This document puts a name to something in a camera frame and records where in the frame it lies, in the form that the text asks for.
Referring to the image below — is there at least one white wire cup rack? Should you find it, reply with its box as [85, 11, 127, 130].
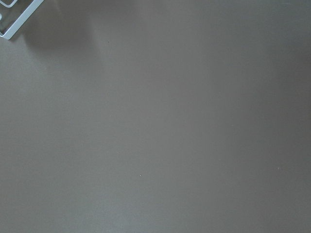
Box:
[0, 0, 44, 40]

